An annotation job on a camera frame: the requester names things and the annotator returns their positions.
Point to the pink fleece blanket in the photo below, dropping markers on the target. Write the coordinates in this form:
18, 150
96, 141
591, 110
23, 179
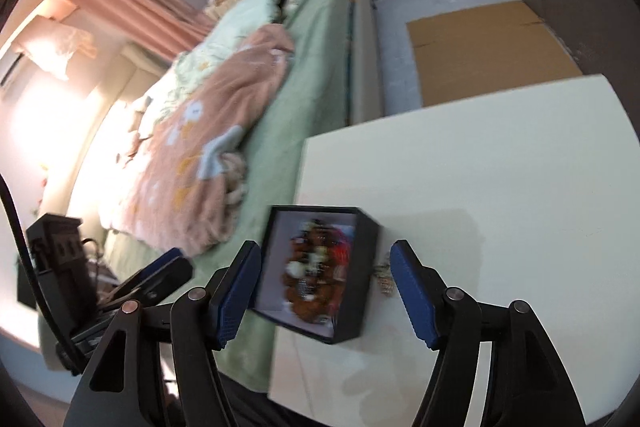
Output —
185, 185

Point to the light green quilt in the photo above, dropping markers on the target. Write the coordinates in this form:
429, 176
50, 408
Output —
184, 76

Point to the brown cardboard sheet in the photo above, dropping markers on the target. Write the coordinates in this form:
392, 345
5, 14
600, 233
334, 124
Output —
484, 50

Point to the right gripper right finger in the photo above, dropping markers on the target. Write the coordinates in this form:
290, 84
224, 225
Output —
448, 321

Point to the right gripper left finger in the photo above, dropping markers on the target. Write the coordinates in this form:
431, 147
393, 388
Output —
203, 321

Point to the green bed mattress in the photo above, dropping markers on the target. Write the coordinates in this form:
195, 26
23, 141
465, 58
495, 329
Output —
312, 100

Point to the gold butterfly brooch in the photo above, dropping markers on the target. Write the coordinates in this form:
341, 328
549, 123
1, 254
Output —
383, 277

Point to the pink window curtain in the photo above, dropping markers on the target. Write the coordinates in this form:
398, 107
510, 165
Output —
165, 27

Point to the black jewelry box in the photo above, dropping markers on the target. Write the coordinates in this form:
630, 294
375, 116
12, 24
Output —
317, 266

